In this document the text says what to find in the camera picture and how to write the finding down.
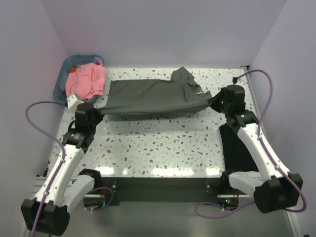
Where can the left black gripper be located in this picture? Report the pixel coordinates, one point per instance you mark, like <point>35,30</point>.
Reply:
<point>99,116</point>

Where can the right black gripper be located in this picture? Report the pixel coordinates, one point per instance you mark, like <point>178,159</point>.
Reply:
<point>213,101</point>

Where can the dark green t-shirt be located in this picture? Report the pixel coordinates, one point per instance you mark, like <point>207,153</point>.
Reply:
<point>179,95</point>

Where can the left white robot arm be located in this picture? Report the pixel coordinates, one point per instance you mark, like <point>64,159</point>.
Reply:
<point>49,210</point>

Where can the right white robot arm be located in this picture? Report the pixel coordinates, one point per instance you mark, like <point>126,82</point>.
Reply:
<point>274,186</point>

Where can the teal laundry basket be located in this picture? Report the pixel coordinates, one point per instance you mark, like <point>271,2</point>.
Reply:
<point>59,93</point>

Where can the pink t-shirt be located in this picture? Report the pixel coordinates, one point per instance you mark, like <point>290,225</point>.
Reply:
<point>87,81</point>

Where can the black folded t-shirt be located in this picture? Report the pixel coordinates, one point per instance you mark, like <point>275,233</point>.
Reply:
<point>237,157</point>

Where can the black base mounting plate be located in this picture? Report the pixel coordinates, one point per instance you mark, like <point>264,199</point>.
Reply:
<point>176,189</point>

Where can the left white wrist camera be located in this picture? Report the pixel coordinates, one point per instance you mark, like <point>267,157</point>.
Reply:
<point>73,101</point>

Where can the aluminium frame rail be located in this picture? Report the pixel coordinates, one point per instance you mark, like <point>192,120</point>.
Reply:
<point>219,196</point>

